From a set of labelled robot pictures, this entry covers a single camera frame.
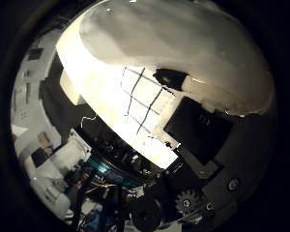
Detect teal electronics box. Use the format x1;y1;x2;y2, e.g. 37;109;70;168
85;154;143;189

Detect white bulky equipment casing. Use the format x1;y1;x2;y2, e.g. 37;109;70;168
22;128;93;220

